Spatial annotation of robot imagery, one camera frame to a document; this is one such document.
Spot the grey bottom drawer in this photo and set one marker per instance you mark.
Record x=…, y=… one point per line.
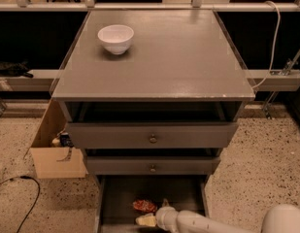
x=115, y=213

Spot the grey drawer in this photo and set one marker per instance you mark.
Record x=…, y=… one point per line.
x=115, y=213
x=156, y=165
x=151, y=135

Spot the red coke can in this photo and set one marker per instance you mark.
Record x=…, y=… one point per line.
x=144, y=206

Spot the black object on ledge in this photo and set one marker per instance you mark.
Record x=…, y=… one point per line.
x=15, y=69

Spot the items inside cardboard box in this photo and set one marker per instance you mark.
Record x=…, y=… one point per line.
x=62, y=140

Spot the cardboard box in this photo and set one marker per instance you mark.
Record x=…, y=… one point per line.
x=51, y=159

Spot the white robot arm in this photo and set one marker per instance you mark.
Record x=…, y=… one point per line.
x=282, y=218

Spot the grey drawer cabinet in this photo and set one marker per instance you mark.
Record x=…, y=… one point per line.
x=179, y=68

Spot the metal rail frame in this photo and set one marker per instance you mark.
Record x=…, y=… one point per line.
x=86, y=5

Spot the grey top drawer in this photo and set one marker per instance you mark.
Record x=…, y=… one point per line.
x=151, y=135

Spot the white ceramic bowl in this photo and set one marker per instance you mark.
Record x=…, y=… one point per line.
x=116, y=38

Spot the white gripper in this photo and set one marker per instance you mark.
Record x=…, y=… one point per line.
x=164, y=217

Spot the grey middle drawer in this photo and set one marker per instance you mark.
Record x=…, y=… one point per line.
x=156, y=165

